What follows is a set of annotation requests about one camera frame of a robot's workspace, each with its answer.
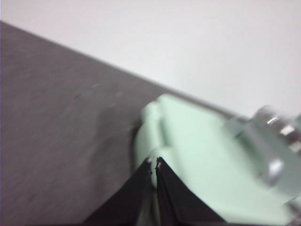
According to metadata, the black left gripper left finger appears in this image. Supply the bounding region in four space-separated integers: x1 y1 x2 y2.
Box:
83 157 153 226

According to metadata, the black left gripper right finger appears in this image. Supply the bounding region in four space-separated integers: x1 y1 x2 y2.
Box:
154 156 227 226

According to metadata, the mint green breakfast machine base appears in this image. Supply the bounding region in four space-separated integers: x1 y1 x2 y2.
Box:
133 103 165 191

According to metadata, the chrome grill lid handle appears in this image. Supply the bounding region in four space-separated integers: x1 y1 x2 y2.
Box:
260 156 289 189

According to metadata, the mint green handled steamer pot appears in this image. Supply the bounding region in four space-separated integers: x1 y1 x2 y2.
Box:
223 105 301 156

